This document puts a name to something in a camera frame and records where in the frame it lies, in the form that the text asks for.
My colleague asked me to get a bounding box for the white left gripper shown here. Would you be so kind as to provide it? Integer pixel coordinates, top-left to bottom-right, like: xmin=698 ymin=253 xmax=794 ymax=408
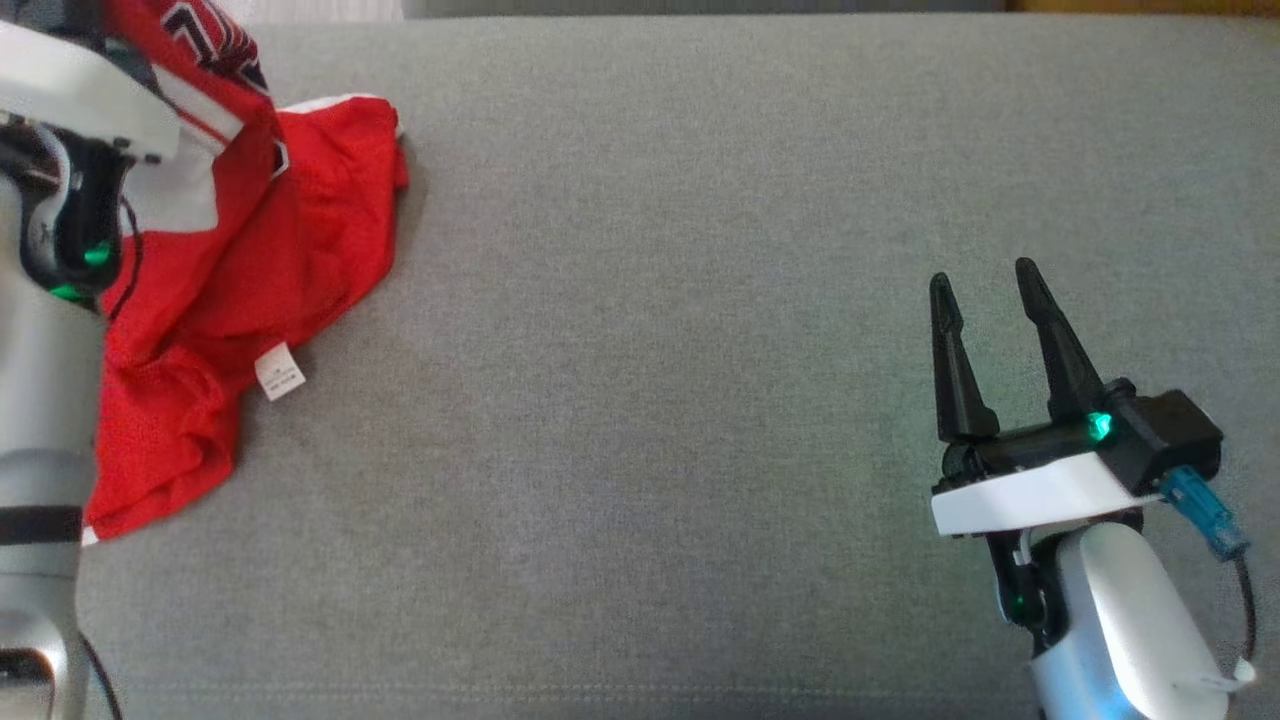
xmin=0 ymin=20 xmax=183 ymax=163

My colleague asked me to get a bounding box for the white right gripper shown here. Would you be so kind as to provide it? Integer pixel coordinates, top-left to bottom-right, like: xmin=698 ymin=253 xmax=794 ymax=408
xmin=930 ymin=258 xmax=1166 ymax=539

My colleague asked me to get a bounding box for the red mesh shorts white trim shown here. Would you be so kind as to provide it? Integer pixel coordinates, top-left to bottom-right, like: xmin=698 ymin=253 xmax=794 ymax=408
xmin=83 ymin=93 xmax=411 ymax=546

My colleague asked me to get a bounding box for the grey sofa seat cushion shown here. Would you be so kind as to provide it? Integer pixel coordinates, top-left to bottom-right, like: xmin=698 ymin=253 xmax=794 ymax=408
xmin=0 ymin=12 xmax=1280 ymax=720

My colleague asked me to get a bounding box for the grey sofa back cushion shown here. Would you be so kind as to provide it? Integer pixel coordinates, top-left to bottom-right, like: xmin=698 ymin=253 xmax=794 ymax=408
xmin=400 ymin=0 xmax=1007 ymax=19

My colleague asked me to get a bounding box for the blue right camera connector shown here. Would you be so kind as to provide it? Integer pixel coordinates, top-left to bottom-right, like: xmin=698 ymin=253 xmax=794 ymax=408
xmin=1160 ymin=466 xmax=1251 ymax=559

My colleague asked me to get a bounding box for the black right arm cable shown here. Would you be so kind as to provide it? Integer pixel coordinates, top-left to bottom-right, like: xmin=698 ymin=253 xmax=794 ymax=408
xmin=1234 ymin=553 xmax=1259 ymax=666

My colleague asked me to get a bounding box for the white paper cable label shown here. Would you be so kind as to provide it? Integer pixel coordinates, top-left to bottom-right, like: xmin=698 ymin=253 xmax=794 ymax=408
xmin=1172 ymin=655 xmax=1257 ymax=693

